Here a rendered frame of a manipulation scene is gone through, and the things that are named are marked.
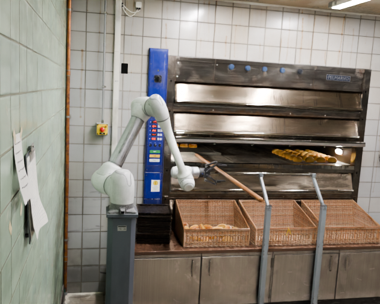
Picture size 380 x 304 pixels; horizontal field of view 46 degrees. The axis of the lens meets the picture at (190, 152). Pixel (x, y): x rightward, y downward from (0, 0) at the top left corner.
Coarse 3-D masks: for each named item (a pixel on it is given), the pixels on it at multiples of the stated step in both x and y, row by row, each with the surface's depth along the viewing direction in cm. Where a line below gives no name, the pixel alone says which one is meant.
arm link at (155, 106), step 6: (150, 96) 310; (156, 96) 307; (150, 102) 307; (156, 102) 306; (162, 102) 308; (144, 108) 313; (150, 108) 309; (156, 108) 307; (162, 108) 308; (150, 114) 313; (156, 114) 309; (162, 114) 309; (168, 114) 314; (156, 120) 314; (162, 120) 311
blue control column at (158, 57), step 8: (152, 48) 369; (152, 56) 370; (160, 56) 371; (152, 64) 371; (160, 64) 372; (152, 72) 372; (160, 72) 373; (152, 80) 373; (152, 88) 374; (160, 88) 375; (160, 96) 376; (152, 168) 384; (160, 168) 386; (144, 176) 385; (152, 176) 385; (160, 176) 387; (144, 184) 385; (160, 184) 388; (144, 192) 386; (152, 192) 387; (160, 192) 389; (152, 200) 388
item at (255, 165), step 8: (272, 168) 411; (280, 168) 413; (288, 168) 414; (296, 168) 416; (304, 168) 418; (312, 168) 420; (320, 168) 421; (328, 168) 423; (336, 168) 425; (344, 168) 427; (352, 168) 428
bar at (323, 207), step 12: (312, 180) 379; (264, 192) 359; (324, 204) 362; (264, 216) 355; (324, 216) 362; (264, 228) 354; (324, 228) 363; (264, 240) 354; (264, 252) 355; (264, 264) 357; (264, 276) 359; (264, 288) 360; (312, 288) 373; (312, 300) 372
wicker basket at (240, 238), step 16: (176, 208) 388; (192, 208) 395; (208, 208) 398; (224, 208) 401; (176, 224) 386; (192, 224) 394; (240, 224) 383; (192, 240) 353; (208, 240) 356; (224, 240) 358; (240, 240) 361
